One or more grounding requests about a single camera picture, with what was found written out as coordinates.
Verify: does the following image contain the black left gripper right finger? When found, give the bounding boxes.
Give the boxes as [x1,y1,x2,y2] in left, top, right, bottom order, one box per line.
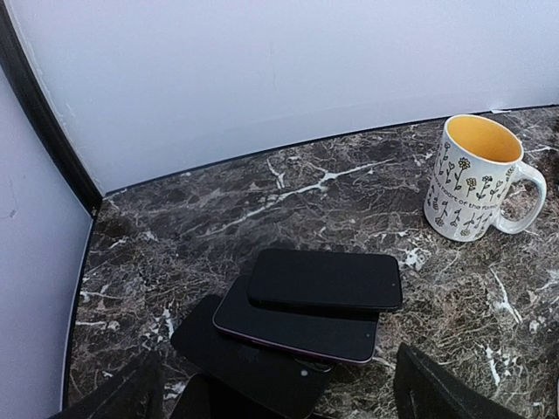
[393,343,519,418]

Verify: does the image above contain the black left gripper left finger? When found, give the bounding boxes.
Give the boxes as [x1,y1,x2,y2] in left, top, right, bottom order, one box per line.
[52,351,164,419]

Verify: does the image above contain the black smartphone bottom stack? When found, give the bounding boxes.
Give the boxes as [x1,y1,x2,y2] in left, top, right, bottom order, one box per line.
[169,374,281,419]

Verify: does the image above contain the purple-edged black smartphone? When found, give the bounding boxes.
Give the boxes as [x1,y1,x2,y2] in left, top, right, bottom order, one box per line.
[212,275,379,364]

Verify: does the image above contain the black smartphone lower stack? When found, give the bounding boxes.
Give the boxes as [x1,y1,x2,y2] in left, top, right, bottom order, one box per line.
[171,295,332,418]

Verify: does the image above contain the white floral mug yellow inside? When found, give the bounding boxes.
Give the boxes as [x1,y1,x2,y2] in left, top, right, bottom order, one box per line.
[424,114,547,243]

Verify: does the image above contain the black left corner post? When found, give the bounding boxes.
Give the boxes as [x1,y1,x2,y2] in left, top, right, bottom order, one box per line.
[1,2,102,218]

